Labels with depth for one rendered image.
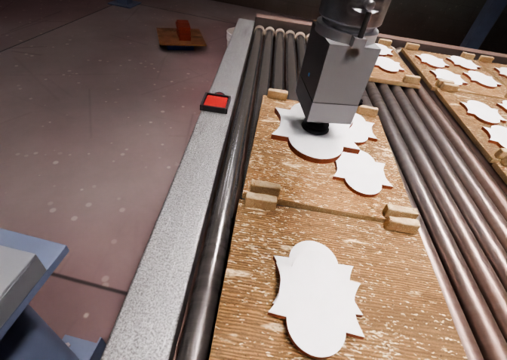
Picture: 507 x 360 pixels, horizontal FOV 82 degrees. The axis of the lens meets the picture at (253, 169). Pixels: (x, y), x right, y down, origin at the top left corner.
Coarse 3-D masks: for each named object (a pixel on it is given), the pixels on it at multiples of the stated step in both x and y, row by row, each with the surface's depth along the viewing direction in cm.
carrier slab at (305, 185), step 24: (264, 96) 87; (264, 120) 77; (264, 144) 70; (384, 144) 76; (264, 168) 63; (288, 168) 64; (312, 168) 65; (384, 168) 69; (288, 192) 59; (312, 192) 60; (336, 192) 61; (384, 192) 63; (360, 216) 58
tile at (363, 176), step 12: (348, 156) 69; (360, 156) 69; (336, 168) 65; (348, 168) 65; (360, 168) 66; (372, 168) 67; (348, 180) 62; (360, 180) 63; (372, 180) 63; (384, 180) 64; (360, 192) 60; (372, 192) 61
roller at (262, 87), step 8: (264, 32) 140; (272, 32) 137; (264, 40) 130; (272, 40) 131; (264, 48) 121; (264, 56) 114; (264, 64) 108; (264, 72) 103; (264, 80) 98; (264, 88) 94; (256, 96) 92; (256, 104) 87; (256, 112) 83; (256, 120) 80; (256, 128) 77; (248, 144) 74; (248, 152) 70; (248, 160) 68
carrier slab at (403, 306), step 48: (240, 240) 49; (288, 240) 51; (336, 240) 52; (384, 240) 53; (240, 288) 43; (384, 288) 46; (432, 288) 47; (240, 336) 39; (384, 336) 41; (432, 336) 42
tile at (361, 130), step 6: (354, 120) 81; (360, 120) 82; (354, 126) 79; (360, 126) 79; (366, 126) 80; (372, 126) 81; (354, 132) 77; (360, 132) 77; (366, 132) 78; (372, 132) 78; (354, 138) 75; (360, 138) 75; (366, 138) 75; (372, 138) 76; (360, 144) 74
